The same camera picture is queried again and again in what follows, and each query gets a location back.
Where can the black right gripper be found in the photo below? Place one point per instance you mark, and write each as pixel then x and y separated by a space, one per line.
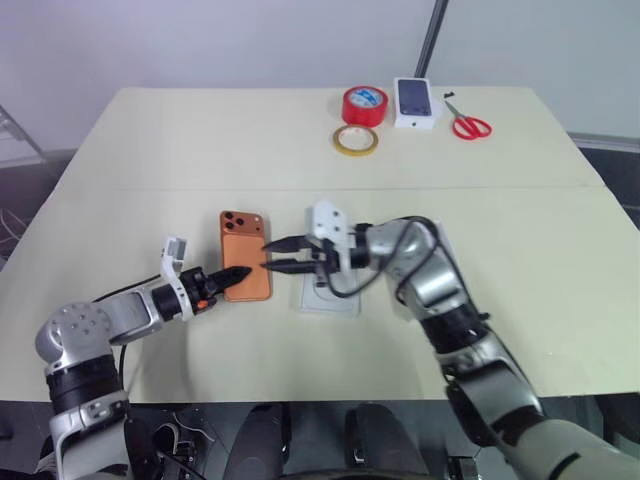
pixel 325 264

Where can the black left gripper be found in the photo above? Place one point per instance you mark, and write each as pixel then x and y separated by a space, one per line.
pixel 196 286

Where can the orange smartphone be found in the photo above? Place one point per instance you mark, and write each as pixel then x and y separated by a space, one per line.
pixel 245 250

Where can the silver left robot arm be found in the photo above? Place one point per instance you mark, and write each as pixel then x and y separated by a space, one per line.
pixel 95 325

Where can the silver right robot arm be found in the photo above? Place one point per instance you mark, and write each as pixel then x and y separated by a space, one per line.
pixel 465 310

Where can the white phone box tray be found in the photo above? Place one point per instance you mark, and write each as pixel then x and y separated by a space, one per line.
pixel 320 303

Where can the white box with phone print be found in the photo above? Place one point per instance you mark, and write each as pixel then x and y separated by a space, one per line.
pixel 417 102

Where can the yellow clear tape roll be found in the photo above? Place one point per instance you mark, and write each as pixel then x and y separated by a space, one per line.
pixel 338 142

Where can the red tape roll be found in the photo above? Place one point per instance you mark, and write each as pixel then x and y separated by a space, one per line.
pixel 365 112

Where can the dark rounded shape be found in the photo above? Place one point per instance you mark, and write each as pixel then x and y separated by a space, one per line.
pixel 262 440
pixel 380 440

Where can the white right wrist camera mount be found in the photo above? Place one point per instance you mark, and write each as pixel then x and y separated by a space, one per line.
pixel 327 222

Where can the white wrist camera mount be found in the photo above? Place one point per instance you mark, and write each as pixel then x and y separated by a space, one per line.
pixel 175 248
pixel 327 222

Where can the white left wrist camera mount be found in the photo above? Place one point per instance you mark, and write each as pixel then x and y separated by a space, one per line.
pixel 175 248

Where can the aluminium frame post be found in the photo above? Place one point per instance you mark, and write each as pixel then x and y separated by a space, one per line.
pixel 432 35

